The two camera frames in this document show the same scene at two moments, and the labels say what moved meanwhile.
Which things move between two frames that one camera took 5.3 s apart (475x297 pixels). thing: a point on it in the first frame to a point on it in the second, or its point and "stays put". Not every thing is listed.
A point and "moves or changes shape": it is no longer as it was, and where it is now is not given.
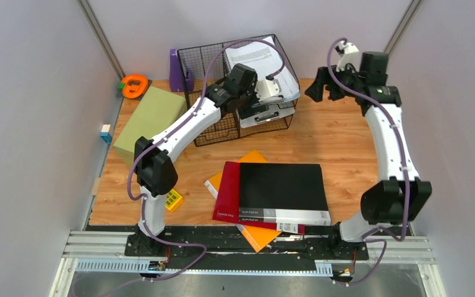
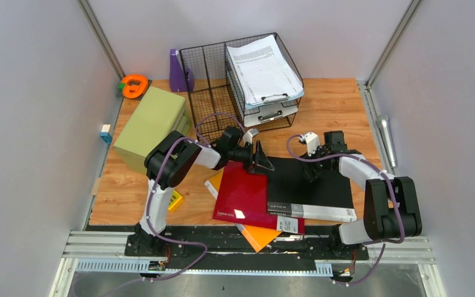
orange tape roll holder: [135, 85] stays put
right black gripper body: [346, 78] to [325, 169]
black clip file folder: [293, 193] moves or changes shape
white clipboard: [275, 112] stays put
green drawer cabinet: [156, 109] stays put
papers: [266, 59] stays put
